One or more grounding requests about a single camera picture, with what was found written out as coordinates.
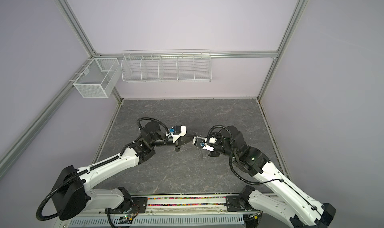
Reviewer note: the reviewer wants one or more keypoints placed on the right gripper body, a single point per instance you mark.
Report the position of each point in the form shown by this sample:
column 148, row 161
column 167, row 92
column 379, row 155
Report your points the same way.
column 220, row 149

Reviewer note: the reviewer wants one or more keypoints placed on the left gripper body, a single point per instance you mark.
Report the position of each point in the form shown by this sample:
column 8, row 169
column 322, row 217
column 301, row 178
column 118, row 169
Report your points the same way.
column 177, row 145

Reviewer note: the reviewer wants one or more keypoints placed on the large toothed metal keyring disc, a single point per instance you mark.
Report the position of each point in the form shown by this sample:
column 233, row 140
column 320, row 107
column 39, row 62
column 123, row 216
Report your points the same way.
column 201, row 154

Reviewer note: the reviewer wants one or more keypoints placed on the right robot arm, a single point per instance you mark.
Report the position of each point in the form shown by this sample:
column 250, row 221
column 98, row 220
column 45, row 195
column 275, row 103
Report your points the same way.
column 268, row 189

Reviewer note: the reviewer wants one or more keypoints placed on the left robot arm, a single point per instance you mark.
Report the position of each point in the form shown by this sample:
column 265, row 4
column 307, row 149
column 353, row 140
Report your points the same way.
column 74, row 190

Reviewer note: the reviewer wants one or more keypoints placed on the small circuit board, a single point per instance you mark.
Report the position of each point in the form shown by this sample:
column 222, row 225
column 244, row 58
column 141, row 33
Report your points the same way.
column 125, row 220

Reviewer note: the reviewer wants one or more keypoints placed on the white mesh box basket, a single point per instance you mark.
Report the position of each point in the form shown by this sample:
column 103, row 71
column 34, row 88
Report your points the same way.
column 99, row 78

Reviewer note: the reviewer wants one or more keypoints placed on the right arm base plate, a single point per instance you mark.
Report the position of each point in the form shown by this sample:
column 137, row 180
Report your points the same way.
column 238, row 204

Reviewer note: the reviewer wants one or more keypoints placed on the aluminium rail with coloured beads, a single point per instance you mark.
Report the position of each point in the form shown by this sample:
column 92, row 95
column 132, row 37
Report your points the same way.
column 195, row 200

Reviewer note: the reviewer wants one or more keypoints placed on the white slotted cable duct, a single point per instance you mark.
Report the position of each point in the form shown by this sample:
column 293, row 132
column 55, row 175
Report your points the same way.
column 159, row 221

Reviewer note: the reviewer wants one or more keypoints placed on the white wire shelf basket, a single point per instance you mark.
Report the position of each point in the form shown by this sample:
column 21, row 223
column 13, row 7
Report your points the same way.
column 166, row 65

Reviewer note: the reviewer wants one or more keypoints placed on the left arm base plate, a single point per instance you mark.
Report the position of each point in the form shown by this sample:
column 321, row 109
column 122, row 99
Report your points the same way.
column 136, row 205

